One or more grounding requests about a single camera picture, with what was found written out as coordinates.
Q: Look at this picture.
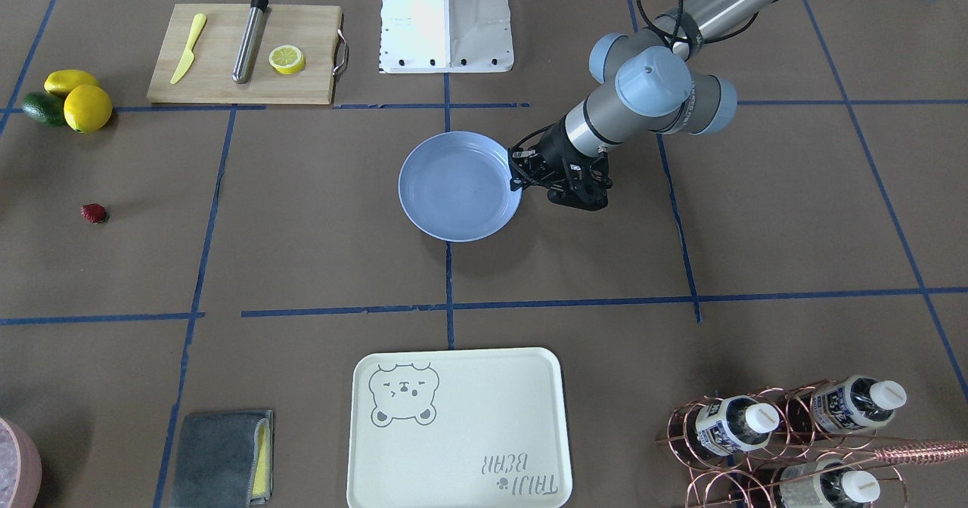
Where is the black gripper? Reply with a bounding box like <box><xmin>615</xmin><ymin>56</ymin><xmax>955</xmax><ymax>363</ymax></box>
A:
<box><xmin>508</xmin><ymin>119</ymin><xmax>613</xmax><ymax>212</ymax></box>

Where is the red strawberry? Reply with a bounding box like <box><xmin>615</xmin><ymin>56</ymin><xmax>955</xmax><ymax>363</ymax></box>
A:
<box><xmin>82</xmin><ymin>203</ymin><xmax>110</xmax><ymax>225</ymax></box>

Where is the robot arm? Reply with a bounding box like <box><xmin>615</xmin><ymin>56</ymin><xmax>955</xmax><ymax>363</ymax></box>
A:
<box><xmin>507</xmin><ymin>0</ymin><xmax>933</xmax><ymax>211</ymax></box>

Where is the wooden cutting board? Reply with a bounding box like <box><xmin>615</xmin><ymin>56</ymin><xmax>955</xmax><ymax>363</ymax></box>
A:
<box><xmin>147</xmin><ymin>4</ymin><xmax>348</xmax><ymax>105</ymax></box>

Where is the lemon half slice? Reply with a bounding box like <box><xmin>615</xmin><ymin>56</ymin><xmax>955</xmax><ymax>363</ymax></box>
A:
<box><xmin>268</xmin><ymin>45</ymin><xmax>306</xmax><ymax>75</ymax></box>

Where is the cream bear tray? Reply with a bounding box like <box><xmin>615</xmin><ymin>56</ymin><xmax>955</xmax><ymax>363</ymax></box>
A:
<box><xmin>346</xmin><ymin>347</ymin><xmax>573</xmax><ymax>507</ymax></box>

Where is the bottle white cap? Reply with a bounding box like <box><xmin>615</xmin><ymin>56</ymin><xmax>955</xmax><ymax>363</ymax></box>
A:
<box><xmin>774</xmin><ymin>459</ymin><xmax>882</xmax><ymax>507</ymax></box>
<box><xmin>688</xmin><ymin>395</ymin><xmax>781</xmax><ymax>459</ymax></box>
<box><xmin>808</xmin><ymin>375</ymin><xmax>908</xmax><ymax>435</ymax></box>

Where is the yellow plastic knife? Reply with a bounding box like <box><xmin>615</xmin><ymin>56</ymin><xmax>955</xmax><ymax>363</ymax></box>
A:
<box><xmin>169</xmin><ymin>13</ymin><xmax>207</xmax><ymax>85</ymax></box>

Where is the grey yellow folded cloth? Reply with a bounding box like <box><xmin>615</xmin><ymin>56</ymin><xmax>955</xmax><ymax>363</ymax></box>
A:
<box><xmin>169</xmin><ymin>408</ymin><xmax>275</xmax><ymax>507</ymax></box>

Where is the bottle lower white cap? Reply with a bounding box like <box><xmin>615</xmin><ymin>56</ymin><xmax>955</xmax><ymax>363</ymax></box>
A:
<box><xmin>774</xmin><ymin>459</ymin><xmax>882</xmax><ymax>507</ymax></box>

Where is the yellow lemon round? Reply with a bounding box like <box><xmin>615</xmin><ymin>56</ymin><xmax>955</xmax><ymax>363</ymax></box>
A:
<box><xmin>64</xmin><ymin>85</ymin><xmax>113</xmax><ymax>133</ymax></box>

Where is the yellow lemon upper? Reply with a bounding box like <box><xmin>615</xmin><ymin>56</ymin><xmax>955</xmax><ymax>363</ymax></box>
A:
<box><xmin>44</xmin><ymin>68</ymin><xmax>100</xmax><ymax>99</ymax></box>

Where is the green avocado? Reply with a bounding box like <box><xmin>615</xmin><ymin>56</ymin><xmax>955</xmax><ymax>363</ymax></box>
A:
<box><xmin>21</xmin><ymin>91</ymin><xmax>67</xmax><ymax>128</ymax></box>

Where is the pink ice bowl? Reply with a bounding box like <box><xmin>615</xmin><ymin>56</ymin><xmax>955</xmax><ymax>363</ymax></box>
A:
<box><xmin>1</xmin><ymin>418</ymin><xmax>42</xmax><ymax>507</ymax></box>

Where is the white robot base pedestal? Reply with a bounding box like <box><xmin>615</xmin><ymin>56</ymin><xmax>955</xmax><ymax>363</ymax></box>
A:
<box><xmin>378</xmin><ymin>0</ymin><xmax>515</xmax><ymax>75</ymax></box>

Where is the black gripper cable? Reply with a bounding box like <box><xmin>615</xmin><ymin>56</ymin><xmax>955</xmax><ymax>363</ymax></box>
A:
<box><xmin>635</xmin><ymin>0</ymin><xmax>759</xmax><ymax>48</ymax></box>

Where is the copper wire bottle rack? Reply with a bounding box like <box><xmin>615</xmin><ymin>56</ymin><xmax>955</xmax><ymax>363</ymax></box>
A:
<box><xmin>658</xmin><ymin>379</ymin><xmax>966</xmax><ymax>507</ymax></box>

